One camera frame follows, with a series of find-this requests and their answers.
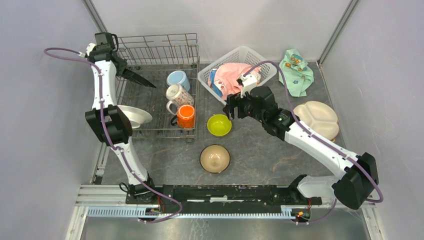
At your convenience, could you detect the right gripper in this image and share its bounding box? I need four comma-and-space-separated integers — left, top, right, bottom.
223, 91, 266, 123

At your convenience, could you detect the white deep plate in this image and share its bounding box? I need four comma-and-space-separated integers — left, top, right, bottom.
118, 105, 153, 129

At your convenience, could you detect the light blue cup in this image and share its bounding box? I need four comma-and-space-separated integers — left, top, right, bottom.
166, 70, 191, 91

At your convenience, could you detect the white floral mug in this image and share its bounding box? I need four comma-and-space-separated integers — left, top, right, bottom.
165, 84, 195, 115

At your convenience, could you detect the cream plate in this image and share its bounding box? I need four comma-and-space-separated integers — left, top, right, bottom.
293, 101, 340, 142

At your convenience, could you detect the orange mug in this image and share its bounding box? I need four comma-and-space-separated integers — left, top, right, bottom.
170, 104, 196, 129

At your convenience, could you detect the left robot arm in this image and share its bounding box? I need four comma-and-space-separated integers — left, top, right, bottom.
85, 32, 158, 204

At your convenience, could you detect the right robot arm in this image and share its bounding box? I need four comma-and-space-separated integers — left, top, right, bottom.
223, 86, 379, 210

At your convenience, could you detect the pink patterned cloth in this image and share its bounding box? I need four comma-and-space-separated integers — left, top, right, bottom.
207, 62, 252, 102

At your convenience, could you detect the green patterned cloth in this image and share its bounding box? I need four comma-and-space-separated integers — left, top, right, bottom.
278, 48, 314, 97

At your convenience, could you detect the yellow-green bowl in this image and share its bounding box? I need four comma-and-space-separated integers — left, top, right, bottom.
206, 114, 233, 137

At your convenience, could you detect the blue cloth in basket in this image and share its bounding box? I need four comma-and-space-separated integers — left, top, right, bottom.
208, 68, 223, 98

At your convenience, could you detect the white plastic basket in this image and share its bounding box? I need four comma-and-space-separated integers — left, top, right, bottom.
197, 46, 266, 105

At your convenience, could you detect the beige bowl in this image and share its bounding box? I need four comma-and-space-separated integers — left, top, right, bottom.
199, 144, 231, 174

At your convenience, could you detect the metal wire dish rack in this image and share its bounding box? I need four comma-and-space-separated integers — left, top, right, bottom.
116, 32, 200, 143

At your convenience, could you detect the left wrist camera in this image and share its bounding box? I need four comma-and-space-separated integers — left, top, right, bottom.
85, 43, 96, 58

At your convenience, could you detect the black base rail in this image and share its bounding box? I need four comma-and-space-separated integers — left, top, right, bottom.
125, 184, 323, 215

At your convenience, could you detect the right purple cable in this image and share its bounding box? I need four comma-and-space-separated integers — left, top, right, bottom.
243, 60, 384, 226

